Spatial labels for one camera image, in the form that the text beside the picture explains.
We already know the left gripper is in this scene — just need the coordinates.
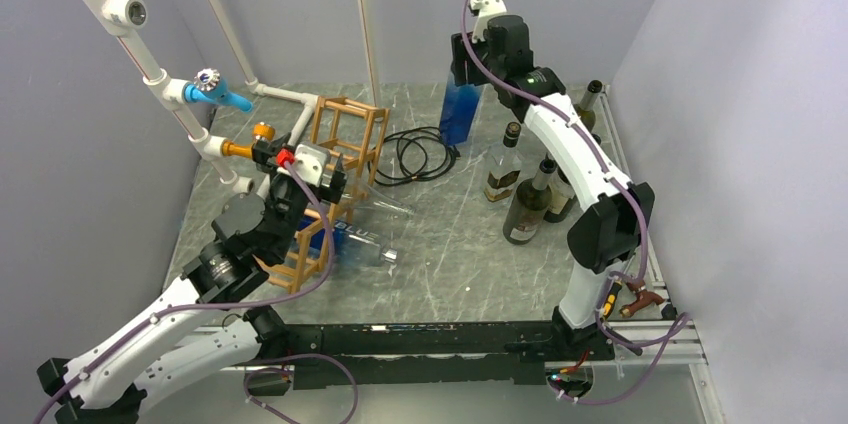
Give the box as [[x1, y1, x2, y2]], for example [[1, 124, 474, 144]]
[[254, 133, 347, 261]]

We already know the tall blue square bottle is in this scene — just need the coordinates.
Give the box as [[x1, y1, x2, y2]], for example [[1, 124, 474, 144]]
[[438, 71, 483, 147]]

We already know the wooden wine rack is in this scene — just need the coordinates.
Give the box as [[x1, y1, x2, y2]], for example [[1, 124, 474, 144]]
[[258, 96, 390, 294]]

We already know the dark wine bottle front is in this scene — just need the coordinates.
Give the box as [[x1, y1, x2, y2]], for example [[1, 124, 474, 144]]
[[502, 156, 557, 245]]

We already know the dark wine bottle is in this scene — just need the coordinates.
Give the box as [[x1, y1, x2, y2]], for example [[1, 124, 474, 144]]
[[502, 156, 557, 245], [544, 152, 577, 223]]

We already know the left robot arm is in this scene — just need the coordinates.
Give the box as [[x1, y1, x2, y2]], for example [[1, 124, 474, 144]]
[[37, 140, 347, 423]]

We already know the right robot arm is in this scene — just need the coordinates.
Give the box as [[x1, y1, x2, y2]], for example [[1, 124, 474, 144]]
[[451, 14, 655, 359]]

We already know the clear liquor bottle black cap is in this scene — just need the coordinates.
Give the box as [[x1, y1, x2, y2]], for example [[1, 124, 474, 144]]
[[483, 121, 522, 202]]

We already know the green wine bottle rear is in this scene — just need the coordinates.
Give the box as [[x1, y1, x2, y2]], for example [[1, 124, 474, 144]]
[[575, 80, 604, 136]]

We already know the dark wine bottle right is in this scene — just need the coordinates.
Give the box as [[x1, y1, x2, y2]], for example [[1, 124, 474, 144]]
[[544, 152, 577, 223]]

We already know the orange plastic faucet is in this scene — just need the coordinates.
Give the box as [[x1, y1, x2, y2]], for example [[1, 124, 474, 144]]
[[221, 121, 277, 160]]

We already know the blue plastic faucet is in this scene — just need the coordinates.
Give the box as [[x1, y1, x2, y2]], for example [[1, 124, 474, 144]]
[[183, 68, 253, 113]]

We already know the yellow black screwdriver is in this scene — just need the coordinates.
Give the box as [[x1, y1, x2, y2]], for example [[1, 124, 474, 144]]
[[597, 278, 623, 321]]

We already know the brown faucet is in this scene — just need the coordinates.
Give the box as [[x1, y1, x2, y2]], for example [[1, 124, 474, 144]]
[[619, 280, 665, 319]]

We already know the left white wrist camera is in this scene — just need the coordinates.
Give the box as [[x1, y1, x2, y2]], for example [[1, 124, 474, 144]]
[[274, 143, 331, 187]]

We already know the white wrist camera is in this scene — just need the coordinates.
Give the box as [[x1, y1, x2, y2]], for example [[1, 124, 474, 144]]
[[274, 143, 331, 187], [468, 0, 508, 28]]

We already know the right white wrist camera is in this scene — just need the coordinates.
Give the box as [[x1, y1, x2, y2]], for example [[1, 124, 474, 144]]
[[468, 0, 508, 28]]

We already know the black coiled cable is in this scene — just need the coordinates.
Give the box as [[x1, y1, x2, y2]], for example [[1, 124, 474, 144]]
[[374, 126, 462, 185]]

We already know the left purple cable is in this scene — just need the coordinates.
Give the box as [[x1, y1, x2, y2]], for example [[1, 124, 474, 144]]
[[33, 162, 338, 424]]

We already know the purple cable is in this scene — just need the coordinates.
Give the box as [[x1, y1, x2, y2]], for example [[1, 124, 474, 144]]
[[33, 162, 338, 424], [460, 0, 693, 406]]

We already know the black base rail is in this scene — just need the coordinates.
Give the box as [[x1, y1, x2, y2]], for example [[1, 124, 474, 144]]
[[247, 319, 615, 390]]

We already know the white PVC pipe frame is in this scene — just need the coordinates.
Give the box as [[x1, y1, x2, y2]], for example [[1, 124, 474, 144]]
[[46, 0, 387, 212]]

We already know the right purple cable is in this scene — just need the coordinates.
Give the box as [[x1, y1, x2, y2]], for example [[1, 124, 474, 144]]
[[460, 0, 693, 406]]

